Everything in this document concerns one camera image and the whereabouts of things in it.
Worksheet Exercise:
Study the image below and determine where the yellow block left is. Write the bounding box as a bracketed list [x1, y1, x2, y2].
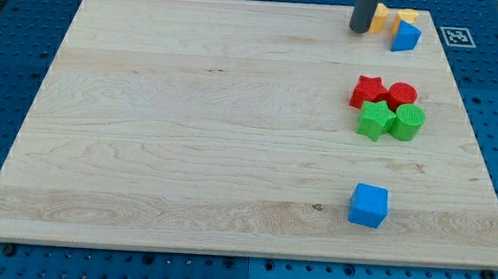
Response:
[368, 3, 390, 34]

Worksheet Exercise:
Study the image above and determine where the yellow block right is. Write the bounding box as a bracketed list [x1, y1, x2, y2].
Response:
[391, 8, 419, 35]

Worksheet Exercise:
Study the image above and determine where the red cylinder block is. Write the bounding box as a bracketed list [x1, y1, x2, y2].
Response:
[386, 82, 418, 111]

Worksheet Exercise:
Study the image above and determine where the light wooden board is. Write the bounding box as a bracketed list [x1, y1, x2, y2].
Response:
[0, 0, 498, 269]

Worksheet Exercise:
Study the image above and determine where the black bolt lower right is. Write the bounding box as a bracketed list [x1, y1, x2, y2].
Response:
[480, 269, 497, 279]

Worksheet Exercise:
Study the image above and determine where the yellow block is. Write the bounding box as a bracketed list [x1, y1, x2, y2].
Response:
[368, 3, 390, 34]
[391, 8, 419, 35]

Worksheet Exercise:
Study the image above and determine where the blue cube block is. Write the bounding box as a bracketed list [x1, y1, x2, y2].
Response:
[348, 182, 389, 229]

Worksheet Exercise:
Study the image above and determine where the black bolt lower left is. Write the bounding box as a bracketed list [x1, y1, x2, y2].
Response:
[1, 244, 17, 257]

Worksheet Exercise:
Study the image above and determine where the white fiducial marker tag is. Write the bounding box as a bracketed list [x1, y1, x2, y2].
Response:
[440, 26, 476, 48]

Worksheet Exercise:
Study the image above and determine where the green star block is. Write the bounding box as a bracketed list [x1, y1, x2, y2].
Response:
[356, 100, 397, 142]

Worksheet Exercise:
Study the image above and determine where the black bolt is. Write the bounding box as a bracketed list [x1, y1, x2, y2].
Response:
[480, 269, 497, 279]
[1, 244, 17, 257]

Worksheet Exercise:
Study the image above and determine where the red star block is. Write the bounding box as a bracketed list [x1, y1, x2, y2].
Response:
[349, 75, 390, 109]

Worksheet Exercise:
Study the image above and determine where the green cylinder block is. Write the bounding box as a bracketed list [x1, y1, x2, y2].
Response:
[390, 104, 426, 142]

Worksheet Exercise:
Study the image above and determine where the blue triangular prism block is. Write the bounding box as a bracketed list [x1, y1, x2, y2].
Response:
[391, 20, 422, 52]

